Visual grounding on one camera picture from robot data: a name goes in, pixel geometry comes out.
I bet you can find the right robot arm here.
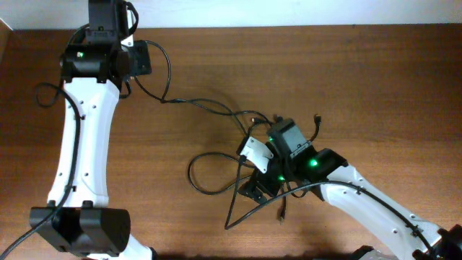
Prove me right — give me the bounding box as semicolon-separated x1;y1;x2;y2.
237;118;461;259

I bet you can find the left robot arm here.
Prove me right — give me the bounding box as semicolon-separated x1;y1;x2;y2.
30;1;157;259

